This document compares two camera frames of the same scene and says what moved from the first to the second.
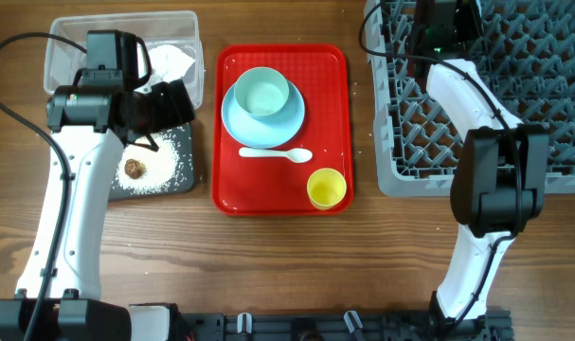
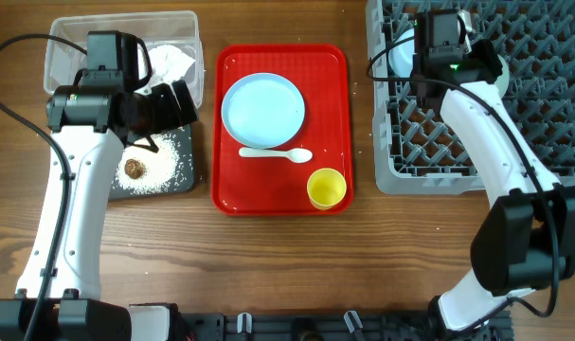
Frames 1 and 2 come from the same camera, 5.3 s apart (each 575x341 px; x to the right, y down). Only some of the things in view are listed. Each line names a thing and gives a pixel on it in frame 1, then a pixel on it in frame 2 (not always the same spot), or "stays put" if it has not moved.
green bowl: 261,90 to 502,82
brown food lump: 134,169 stays put
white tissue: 169,63 stays put
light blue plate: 262,132 stays put
